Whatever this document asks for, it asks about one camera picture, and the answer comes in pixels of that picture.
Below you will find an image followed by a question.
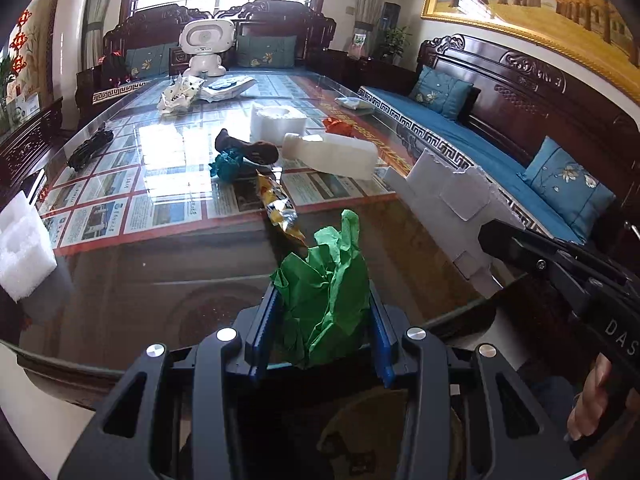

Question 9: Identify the red knot decoration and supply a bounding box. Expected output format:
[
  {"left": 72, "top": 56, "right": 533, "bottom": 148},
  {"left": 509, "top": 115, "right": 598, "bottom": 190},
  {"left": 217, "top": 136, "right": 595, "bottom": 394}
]
[{"left": 12, "top": 9, "right": 32, "bottom": 96}]

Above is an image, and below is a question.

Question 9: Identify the yellow snack wrapper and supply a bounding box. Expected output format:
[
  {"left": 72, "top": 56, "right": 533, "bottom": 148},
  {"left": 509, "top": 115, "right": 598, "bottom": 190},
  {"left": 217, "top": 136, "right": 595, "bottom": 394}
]
[{"left": 256, "top": 169, "right": 307, "bottom": 247}]

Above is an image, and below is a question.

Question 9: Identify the spotted white plastic bag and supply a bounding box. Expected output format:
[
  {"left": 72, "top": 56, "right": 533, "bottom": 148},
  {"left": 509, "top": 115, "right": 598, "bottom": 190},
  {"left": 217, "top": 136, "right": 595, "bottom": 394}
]
[{"left": 156, "top": 74, "right": 203, "bottom": 114}]

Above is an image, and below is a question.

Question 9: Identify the white foam block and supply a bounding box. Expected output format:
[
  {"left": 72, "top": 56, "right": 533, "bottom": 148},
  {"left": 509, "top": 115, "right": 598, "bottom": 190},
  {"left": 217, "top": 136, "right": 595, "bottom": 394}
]
[{"left": 0, "top": 191, "right": 59, "bottom": 304}]

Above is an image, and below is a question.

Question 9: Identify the red printed table poster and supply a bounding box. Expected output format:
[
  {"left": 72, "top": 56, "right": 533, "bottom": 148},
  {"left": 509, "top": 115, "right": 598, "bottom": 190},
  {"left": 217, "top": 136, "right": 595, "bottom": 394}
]
[{"left": 37, "top": 72, "right": 416, "bottom": 251}]

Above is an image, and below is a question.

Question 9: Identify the white foam ring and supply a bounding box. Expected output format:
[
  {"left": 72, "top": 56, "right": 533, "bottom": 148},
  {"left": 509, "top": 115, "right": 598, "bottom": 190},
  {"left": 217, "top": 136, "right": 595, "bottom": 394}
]
[{"left": 249, "top": 102, "right": 309, "bottom": 144}]

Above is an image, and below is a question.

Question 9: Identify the teal crumpled paper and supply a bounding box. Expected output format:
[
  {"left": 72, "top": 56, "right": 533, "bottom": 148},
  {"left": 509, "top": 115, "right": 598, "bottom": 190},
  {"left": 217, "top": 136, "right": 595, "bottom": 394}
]
[{"left": 209, "top": 150, "right": 247, "bottom": 182}]

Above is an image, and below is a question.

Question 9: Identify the white robot toy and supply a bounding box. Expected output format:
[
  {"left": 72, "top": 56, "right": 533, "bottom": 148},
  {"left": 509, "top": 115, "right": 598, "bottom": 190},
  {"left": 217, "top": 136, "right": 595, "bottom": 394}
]
[{"left": 178, "top": 20, "right": 237, "bottom": 79}]

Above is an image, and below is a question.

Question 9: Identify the person's right hand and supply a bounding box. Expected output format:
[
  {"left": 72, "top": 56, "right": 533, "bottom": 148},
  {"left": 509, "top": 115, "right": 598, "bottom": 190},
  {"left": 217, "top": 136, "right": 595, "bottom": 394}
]
[{"left": 566, "top": 352, "right": 615, "bottom": 443}]

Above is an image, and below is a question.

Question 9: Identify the small teal flower cushion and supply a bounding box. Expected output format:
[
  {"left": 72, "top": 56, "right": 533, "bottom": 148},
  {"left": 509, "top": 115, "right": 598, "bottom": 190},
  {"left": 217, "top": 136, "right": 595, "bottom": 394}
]
[{"left": 125, "top": 42, "right": 178, "bottom": 81}]

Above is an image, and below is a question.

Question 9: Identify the dark wooden corner table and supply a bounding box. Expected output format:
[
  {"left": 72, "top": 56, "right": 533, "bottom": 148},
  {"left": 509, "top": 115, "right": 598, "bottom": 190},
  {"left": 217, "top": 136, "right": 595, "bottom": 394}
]
[{"left": 310, "top": 47, "right": 421, "bottom": 92}]

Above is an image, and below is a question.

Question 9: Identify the potted green plant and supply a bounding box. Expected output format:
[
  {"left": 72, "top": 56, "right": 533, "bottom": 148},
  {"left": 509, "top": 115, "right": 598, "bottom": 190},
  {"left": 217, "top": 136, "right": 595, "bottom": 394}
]
[{"left": 377, "top": 26, "right": 413, "bottom": 63}]

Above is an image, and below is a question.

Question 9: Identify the white standing air conditioner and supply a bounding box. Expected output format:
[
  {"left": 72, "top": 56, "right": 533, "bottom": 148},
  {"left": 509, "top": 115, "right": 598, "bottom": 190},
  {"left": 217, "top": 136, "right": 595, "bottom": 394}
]
[{"left": 51, "top": 0, "right": 93, "bottom": 106}]

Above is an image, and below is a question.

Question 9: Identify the white box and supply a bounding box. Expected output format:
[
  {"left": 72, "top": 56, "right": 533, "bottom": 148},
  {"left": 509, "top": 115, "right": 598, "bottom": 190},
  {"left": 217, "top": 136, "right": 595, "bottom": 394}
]
[{"left": 10, "top": 92, "right": 41, "bottom": 123}]

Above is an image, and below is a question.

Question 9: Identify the white blue plastic package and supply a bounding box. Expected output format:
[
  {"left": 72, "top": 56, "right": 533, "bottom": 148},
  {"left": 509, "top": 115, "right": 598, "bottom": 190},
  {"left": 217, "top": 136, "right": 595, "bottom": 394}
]
[{"left": 200, "top": 75, "right": 257, "bottom": 102}]

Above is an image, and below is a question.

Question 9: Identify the black bundle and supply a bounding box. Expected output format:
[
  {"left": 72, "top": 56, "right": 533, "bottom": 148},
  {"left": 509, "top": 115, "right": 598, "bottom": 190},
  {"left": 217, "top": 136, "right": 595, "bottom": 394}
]
[{"left": 66, "top": 129, "right": 115, "bottom": 171}]

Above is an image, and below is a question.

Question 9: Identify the short carved wooden sofa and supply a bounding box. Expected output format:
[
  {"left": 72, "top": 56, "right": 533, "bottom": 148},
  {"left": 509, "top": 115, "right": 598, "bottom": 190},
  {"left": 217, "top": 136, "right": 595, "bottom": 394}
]
[{"left": 77, "top": 0, "right": 337, "bottom": 111}]

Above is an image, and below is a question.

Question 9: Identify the white plastic bottle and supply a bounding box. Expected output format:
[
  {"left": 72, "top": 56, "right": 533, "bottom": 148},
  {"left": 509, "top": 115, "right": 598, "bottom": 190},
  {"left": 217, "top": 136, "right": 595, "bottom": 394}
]
[{"left": 281, "top": 132, "right": 379, "bottom": 181}]

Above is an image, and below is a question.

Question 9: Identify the wall calligraphy picture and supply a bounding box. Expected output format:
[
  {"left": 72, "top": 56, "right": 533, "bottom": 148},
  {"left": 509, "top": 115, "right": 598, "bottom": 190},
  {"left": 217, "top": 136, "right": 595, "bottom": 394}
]
[{"left": 7, "top": 0, "right": 53, "bottom": 106}]

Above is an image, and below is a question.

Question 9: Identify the orange paper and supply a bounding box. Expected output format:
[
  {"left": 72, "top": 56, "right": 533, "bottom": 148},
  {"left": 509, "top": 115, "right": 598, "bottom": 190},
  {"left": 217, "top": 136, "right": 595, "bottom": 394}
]
[{"left": 321, "top": 116, "right": 355, "bottom": 137}]

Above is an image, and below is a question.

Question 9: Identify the long carved wooden sofa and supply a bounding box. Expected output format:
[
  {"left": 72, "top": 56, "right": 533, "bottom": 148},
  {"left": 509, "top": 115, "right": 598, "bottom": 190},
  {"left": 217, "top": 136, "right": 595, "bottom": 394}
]
[{"left": 357, "top": 34, "right": 640, "bottom": 271}]

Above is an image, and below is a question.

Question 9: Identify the white foam packaging piece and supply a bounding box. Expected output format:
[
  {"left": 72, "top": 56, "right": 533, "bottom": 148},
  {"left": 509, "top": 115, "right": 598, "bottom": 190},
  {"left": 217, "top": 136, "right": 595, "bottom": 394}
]
[{"left": 384, "top": 148, "right": 527, "bottom": 297}]

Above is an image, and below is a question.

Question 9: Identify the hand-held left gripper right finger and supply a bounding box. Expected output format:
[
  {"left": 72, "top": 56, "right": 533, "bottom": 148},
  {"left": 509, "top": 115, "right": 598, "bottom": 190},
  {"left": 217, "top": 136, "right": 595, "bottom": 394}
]
[{"left": 367, "top": 280, "right": 582, "bottom": 480}]

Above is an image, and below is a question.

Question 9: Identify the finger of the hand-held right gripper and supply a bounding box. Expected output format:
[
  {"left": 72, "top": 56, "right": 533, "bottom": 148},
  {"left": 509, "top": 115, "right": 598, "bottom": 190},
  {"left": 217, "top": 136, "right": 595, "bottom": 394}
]
[{"left": 477, "top": 219, "right": 601, "bottom": 286}]

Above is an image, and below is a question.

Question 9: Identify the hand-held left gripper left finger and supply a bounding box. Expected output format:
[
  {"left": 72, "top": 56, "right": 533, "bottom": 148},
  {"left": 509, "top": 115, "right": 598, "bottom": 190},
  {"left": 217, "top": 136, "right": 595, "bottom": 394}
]
[{"left": 62, "top": 282, "right": 282, "bottom": 480}]

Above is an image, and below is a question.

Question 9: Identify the blue sofa seat mat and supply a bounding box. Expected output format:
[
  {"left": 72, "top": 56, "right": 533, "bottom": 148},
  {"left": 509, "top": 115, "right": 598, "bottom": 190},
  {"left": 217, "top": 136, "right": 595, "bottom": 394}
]
[{"left": 357, "top": 85, "right": 586, "bottom": 246}]

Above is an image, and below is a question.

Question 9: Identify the dark wooden cabinet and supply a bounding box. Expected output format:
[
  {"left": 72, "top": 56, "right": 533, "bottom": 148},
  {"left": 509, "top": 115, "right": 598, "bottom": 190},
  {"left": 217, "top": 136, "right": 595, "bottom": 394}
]
[{"left": 0, "top": 97, "right": 66, "bottom": 196}]

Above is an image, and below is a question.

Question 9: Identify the black bag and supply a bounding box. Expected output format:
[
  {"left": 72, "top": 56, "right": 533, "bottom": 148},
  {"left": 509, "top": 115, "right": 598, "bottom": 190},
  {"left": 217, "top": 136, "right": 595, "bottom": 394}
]
[{"left": 102, "top": 52, "right": 131, "bottom": 86}]

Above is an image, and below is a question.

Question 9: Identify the green paper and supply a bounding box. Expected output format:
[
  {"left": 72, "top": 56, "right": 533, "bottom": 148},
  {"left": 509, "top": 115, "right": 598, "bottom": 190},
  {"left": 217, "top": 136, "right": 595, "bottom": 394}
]
[{"left": 270, "top": 209, "right": 372, "bottom": 371}]

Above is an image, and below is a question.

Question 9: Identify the green plant in vase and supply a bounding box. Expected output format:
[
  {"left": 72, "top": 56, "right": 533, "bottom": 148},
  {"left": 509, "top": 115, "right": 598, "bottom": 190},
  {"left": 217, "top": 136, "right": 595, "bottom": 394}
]
[{"left": 0, "top": 52, "right": 17, "bottom": 111}]

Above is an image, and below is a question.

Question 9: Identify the wide teal flower cushion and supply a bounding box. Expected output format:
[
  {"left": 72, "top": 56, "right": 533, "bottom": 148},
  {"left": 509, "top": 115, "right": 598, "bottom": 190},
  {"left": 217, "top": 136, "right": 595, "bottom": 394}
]
[{"left": 235, "top": 34, "right": 298, "bottom": 70}]

